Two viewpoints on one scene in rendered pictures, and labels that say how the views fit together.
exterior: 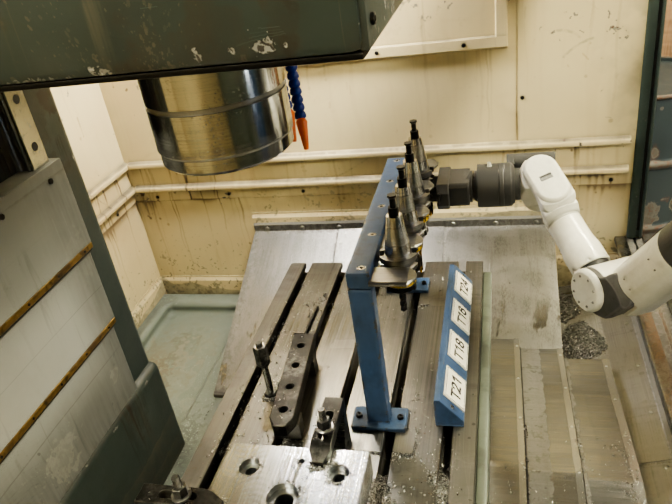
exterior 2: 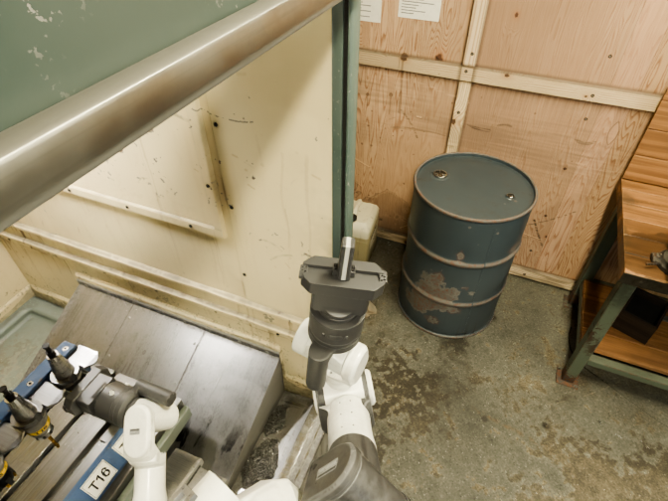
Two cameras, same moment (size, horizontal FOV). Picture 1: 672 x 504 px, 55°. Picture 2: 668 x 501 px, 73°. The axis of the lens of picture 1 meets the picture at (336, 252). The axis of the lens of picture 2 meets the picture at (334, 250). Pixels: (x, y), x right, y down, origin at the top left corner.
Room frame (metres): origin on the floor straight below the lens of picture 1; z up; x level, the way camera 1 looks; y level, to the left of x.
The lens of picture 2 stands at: (0.70, -0.89, 2.17)
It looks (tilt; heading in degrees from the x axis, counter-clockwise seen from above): 43 degrees down; 6
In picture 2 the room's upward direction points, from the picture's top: straight up
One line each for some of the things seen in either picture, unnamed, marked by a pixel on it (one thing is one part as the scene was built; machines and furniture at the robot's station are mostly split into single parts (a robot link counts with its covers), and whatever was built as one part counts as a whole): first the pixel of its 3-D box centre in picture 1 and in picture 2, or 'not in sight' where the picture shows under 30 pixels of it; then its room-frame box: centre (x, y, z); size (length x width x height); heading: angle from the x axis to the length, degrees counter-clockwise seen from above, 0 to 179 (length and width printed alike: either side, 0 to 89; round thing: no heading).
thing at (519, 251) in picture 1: (381, 326); (112, 414); (1.35, -0.09, 0.75); 0.89 x 0.70 x 0.26; 73
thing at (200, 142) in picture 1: (217, 100); not in sight; (0.73, 0.11, 1.56); 0.16 x 0.16 x 0.12
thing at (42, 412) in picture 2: (413, 198); (29, 416); (1.12, -0.16, 1.21); 0.06 x 0.06 x 0.03
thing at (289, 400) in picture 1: (295, 388); not in sight; (0.96, 0.12, 0.93); 0.26 x 0.05 x 0.06; 168
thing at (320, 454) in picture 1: (329, 440); not in sight; (0.77, 0.06, 0.97); 0.13 x 0.03 x 0.15; 163
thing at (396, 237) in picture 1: (395, 233); not in sight; (0.91, -0.10, 1.26); 0.04 x 0.04 x 0.07
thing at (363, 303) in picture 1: (371, 357); not in sight; (0.87, -0.03, 1.05); 0.10 x 0.05 x 0.30; 73
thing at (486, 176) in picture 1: (468, 185); (103, 396); (1.19, -0.29, 1.19); 0.13 x 0.12 x 0.10; 163
